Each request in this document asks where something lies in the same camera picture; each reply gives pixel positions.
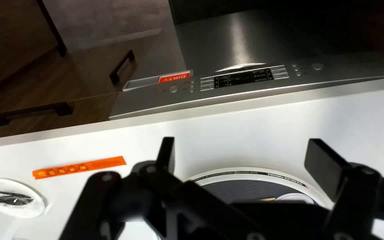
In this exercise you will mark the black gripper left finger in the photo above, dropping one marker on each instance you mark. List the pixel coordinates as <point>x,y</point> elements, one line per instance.
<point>166,154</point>

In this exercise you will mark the black spoon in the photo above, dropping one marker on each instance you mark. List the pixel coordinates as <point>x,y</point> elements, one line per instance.
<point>6,198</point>

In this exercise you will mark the round black white-rimmed tray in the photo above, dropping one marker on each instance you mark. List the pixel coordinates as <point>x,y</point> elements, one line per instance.
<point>254,175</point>

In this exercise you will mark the brown wooden drawer cabinet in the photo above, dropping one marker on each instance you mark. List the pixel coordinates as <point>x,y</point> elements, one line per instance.
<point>33,71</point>

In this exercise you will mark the stainless steel dishwasher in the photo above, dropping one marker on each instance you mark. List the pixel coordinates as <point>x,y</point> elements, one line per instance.
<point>246,41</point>

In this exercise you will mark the small white oval dish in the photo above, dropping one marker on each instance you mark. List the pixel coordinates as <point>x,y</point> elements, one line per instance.
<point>33,209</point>

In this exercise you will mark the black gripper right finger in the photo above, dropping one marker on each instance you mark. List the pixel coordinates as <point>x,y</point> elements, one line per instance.
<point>326,165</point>

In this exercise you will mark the orange ruler strip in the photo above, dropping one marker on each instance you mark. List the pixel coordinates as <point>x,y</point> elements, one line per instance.
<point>79,167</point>

